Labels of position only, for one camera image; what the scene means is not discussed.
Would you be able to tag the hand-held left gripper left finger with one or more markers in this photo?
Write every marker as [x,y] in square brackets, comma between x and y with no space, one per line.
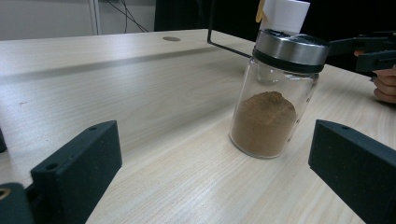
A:
[77,168]

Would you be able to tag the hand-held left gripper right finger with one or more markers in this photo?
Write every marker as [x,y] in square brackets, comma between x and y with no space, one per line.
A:
[358,168]

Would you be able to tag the glass jar of brown powder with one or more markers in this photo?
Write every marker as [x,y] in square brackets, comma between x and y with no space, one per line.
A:
[264,124]

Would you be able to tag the small black table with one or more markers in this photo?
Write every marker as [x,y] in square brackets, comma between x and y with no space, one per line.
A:
[210,18]

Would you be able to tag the round grey table cap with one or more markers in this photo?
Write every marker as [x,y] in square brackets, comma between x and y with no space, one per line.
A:
[171,39]

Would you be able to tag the beige shelf frame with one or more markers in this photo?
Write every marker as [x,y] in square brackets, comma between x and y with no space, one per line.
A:
[95,15]

